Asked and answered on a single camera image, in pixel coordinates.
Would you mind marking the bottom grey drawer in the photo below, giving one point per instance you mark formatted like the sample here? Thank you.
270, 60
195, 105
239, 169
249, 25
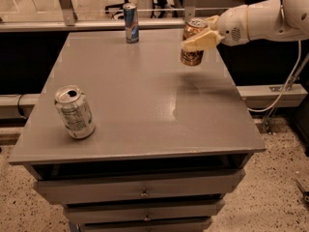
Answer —
194, 224

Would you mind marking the middle grey drawer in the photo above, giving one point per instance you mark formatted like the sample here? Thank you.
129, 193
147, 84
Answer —
145, 211

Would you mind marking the grey drawer cabinet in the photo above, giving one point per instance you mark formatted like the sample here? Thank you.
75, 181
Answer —
152, 114

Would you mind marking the orange soda can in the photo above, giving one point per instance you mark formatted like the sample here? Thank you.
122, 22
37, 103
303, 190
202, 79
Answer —
192, 27

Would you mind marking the grey drawer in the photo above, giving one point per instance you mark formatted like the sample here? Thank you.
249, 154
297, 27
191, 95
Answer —
194, 224
145, 211
95, 190

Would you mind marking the white green 7up can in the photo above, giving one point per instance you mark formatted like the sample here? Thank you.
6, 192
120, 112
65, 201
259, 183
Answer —
74, 110

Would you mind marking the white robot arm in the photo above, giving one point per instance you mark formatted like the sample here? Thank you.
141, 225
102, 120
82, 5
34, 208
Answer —
272, 20

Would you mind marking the top grey drawer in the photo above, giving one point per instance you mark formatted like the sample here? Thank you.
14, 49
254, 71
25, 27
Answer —
95, 190

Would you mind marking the metal window rail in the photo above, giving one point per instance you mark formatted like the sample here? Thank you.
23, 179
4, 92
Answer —
90, 25

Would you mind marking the blue energy drink can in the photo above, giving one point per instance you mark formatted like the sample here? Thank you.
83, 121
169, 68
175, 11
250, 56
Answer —
131, 23

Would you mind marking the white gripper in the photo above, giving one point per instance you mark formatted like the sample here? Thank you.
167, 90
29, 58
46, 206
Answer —
232, 28

